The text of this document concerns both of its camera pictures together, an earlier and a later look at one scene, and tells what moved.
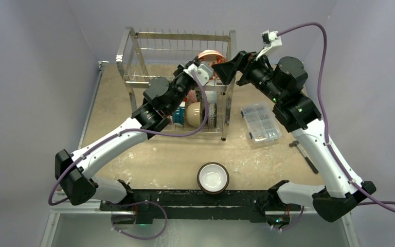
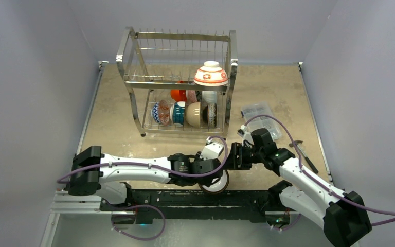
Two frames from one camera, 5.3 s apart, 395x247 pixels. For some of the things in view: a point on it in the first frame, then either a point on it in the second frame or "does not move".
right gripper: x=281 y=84 → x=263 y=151
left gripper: x=180 y=72 → x=197 y=157
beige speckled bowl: x=193 y=113 does not move
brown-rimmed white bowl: x=213 y=178 does not move
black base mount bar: x=215 y=205 does not move
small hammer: x=295 y=143 does not move
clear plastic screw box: x=261 y=122 does not move
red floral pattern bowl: x=212 y=57 → x=211 y=74
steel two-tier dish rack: x=145 y=55 does not move
